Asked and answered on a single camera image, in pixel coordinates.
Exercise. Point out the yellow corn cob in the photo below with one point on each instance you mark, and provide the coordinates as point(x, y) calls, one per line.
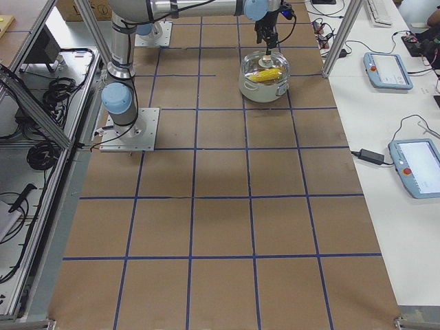
point(266, 75)

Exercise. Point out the blue teach pendant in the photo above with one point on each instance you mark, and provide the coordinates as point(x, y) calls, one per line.
point(387, 71)
point(417, 164)

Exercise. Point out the black gripper lid side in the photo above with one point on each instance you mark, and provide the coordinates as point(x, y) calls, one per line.
point(267, 20)

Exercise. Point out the silver robot arm lid side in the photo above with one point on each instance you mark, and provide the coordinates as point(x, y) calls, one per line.
point(130, 18)

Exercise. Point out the blue teach pendant near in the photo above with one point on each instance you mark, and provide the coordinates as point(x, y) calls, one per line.
point(417, 164)

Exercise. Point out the blue teach pendant far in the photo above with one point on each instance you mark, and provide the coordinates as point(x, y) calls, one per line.
point(387, 71)

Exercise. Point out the pale green cooking pot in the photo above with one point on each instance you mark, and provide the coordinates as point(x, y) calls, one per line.
point(262, 93)

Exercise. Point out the glass pot lid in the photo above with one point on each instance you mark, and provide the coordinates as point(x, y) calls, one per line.
point(259, 61)

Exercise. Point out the brown paper table mat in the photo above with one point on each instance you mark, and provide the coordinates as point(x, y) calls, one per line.
point(246, 215)

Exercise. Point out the aluminium frame post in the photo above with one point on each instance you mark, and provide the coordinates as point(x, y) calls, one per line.
point(343, 31)

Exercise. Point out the black power adapter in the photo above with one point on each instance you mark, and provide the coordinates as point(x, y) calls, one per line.
point(371, 157)

